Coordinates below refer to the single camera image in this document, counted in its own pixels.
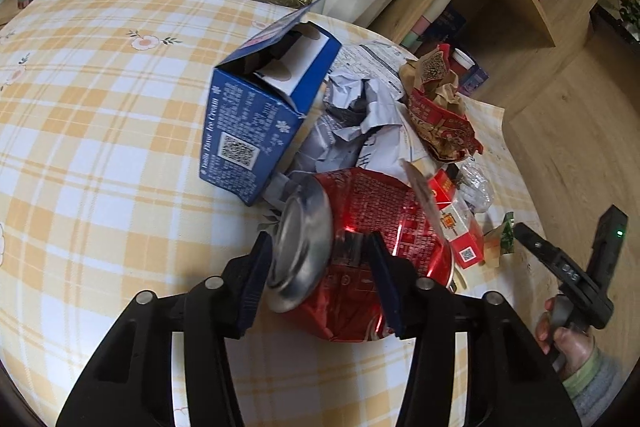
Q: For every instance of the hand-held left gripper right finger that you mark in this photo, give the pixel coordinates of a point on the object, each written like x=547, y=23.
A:
x=385, y=287

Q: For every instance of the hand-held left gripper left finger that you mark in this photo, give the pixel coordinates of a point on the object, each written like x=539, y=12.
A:
x=255, y=277

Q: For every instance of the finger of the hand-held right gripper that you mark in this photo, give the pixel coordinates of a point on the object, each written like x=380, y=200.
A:
x=545, y=252

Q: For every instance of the crushed red drink can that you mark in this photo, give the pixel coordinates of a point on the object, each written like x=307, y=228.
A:
x=380, y=207

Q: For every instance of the person's right forearm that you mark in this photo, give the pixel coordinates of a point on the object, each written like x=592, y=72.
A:
x=595, y=387

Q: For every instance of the person's right hand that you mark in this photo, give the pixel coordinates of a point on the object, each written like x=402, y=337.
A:
x=577, y=349

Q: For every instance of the small green wrapper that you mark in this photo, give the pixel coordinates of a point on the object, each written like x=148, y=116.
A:
x=507, y=234

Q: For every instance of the red cigarette pack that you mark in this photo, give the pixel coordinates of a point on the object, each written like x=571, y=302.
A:
x=460, y=237

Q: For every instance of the clear plastic wrapper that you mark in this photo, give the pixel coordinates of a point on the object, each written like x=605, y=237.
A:
x=475, y=184

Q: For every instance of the brown paper scrap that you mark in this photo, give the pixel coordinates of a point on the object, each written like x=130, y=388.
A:
x=420, y=192

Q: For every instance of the blue cardboard box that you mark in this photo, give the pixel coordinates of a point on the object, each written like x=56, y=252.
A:
x=240, y=127

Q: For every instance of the crumpled red brown wrapper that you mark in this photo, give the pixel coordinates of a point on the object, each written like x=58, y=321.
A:
x=440, y=122

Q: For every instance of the blue purple small box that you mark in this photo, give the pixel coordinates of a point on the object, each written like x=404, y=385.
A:
x=475, y=79

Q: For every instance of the crumpled grey white paper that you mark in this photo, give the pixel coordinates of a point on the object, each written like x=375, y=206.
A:
x=350, y=102

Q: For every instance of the yellow checked tablecloth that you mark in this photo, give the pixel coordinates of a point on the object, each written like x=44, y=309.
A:
x=100, y=157

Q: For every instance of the red paper cup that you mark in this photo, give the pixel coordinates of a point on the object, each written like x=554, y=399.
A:
x=462, y=59

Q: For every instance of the printed paper sheet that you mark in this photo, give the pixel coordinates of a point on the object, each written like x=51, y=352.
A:
x=370, y=57

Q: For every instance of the dark book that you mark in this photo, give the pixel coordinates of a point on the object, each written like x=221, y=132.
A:
x=450, y=27

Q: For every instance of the green potted plant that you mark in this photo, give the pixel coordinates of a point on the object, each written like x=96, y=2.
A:
x=630, y=9

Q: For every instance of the stack of pastel paper cups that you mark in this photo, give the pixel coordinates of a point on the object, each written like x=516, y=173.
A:
x=435, y=12

